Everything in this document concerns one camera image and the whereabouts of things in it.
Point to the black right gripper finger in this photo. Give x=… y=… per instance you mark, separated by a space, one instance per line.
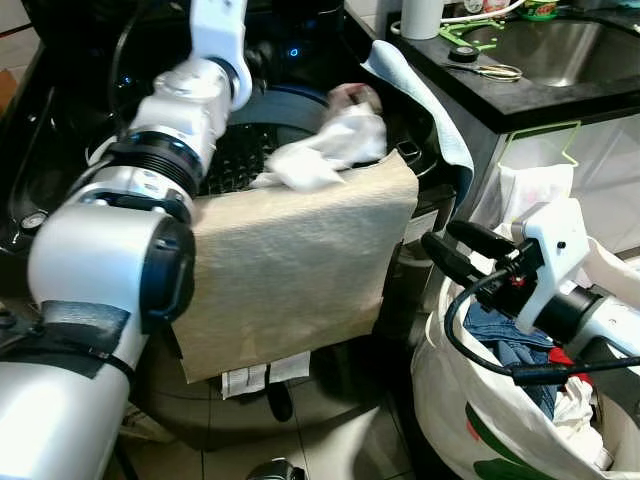
x=455 y=262
x=480 y=240

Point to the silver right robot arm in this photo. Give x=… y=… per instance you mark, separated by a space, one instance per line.
x=610 y=325

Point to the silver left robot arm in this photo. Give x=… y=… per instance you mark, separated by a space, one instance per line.
x=90 y=250

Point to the black top-load washing machine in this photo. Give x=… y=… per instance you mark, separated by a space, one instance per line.
x=60 y=110

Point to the blue jeans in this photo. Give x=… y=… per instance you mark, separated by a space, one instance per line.
x=505 y=335

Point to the red garment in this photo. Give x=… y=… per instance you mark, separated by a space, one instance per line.
x=570 y=360

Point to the light blue cloth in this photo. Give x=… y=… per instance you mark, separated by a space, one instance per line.
x=430 y=110

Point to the white laundry bag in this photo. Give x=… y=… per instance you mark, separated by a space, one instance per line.
x=470 y=420

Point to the black topped white cabinet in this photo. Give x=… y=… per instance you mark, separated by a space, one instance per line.
x=560 y=105

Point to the white garment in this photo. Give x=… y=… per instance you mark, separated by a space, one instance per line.
x=580 y=420

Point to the beige towel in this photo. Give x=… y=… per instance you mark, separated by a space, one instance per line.
x=290 y=260

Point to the white cloth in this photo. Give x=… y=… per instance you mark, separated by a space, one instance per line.
x=320 y=155

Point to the black sink stopper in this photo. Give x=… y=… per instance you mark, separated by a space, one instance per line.
x=462 y=55

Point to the brown pink garment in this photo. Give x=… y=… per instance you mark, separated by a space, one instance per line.
x=355 y=97

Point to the green plastic clip rack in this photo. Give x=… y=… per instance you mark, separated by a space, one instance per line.
x=462 y=37

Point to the stainless steel sink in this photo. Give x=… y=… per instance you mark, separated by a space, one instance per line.
x=560 y=50

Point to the white cylinder container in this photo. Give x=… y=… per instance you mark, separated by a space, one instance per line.
x=421 y=18

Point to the green labelled bottle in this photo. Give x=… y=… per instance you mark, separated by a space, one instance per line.
x=540 y=9

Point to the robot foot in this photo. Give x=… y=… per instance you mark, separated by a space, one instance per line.
x=275 y=470

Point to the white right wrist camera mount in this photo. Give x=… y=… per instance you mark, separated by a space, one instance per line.
x=555 y=245

